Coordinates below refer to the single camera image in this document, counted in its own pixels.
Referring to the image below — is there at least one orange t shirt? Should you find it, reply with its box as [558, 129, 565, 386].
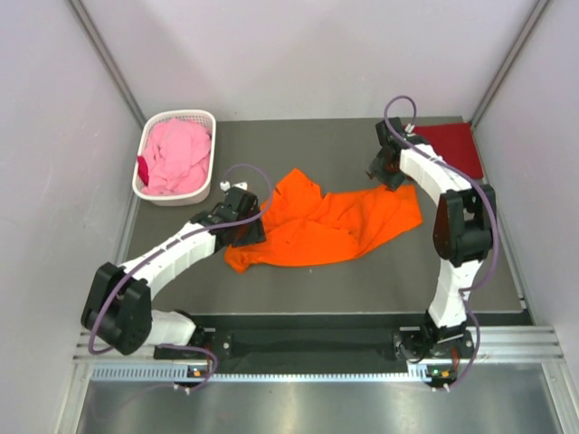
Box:
[224, 168, 423, 273]

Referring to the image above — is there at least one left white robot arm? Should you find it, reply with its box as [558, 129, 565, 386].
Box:
[81, 183, 266, 359]

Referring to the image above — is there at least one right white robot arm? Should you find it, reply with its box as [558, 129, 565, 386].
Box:
[367, 118, 496, 363]

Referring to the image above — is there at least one folded red t shirt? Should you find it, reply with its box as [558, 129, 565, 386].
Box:
[414, 122, 484, 180]

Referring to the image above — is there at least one pink t shirt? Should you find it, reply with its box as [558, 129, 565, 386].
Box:
[141, 118, 212, 196]

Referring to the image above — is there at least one white plastic laundry basket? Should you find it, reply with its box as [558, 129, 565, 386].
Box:
[132, 109, 216, 206]

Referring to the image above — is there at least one dark red cloth in basket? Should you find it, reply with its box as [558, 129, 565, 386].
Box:
[137, 156, 149, 186]

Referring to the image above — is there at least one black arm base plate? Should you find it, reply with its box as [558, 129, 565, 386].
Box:
[154, 322, 473, 372]

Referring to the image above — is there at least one grey slotted cable duct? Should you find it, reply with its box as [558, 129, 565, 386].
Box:
[90, 364, 452, 384]

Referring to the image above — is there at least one aluminium frame rail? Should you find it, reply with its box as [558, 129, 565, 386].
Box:
[72, 325, 564, 363]

